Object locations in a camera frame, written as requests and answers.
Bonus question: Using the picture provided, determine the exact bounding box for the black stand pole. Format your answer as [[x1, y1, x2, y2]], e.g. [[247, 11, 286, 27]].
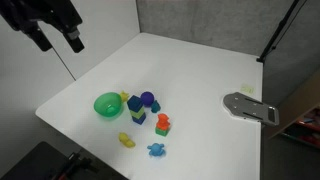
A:
[[256, 0, 301, 64]]

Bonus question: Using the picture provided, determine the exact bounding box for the wooden shelf unit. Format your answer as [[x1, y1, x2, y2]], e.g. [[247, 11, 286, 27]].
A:
[[266, 69, 320, 149]]

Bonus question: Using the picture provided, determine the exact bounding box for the black equipment table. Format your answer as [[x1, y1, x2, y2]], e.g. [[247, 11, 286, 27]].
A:
[[0, 141, 129, 180]]

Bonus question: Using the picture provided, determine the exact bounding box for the lime green block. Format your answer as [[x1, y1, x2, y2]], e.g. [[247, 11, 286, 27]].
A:
[[129, 105, 146, 120]]

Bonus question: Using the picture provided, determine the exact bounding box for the light blue animal toy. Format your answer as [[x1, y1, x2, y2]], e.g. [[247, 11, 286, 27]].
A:
[[147, 142, 167, 158]]

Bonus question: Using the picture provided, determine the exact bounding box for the yellow spiky star toy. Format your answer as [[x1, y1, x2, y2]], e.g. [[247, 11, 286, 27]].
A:
[[119, 90, 130, 103]]

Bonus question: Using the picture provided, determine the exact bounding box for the green translucent plastic bowl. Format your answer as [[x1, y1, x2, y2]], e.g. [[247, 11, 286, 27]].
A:
[[93, 91, 125, 120]]

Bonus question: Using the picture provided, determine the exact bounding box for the small teal animal toy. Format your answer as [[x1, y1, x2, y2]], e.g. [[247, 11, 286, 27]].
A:
[[150, 99, 162, 114]]

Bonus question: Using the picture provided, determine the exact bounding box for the dark blue cube block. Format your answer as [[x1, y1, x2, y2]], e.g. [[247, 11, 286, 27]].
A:
[[126, 95, 145, 112]]

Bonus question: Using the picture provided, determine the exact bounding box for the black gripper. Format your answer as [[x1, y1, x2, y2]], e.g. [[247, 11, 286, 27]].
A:
[[0, 0, 85, 54]]

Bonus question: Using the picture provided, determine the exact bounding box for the pale yellow sticky note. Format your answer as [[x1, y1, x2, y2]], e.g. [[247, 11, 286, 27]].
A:
[[240, 83, 255, 94]]

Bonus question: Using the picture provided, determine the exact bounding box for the green cube block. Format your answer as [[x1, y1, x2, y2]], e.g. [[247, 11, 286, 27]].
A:
[[154, 124, 170, 137]]

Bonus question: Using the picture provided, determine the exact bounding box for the grey metal mounting plate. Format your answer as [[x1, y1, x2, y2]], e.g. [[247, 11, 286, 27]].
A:
[[222, 92, 280, 127]]

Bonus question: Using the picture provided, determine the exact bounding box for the orange small block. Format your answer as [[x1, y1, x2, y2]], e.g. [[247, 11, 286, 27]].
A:
[[156, 113, 171, 130]]

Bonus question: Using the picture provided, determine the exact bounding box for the yellow duck toy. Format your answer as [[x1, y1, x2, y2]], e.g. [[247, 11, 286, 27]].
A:
[[118, 132, 136, 149]]

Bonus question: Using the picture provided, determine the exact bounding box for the purple spiky ball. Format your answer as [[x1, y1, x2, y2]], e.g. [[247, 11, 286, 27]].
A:
[[140, 91, 155, 108]]

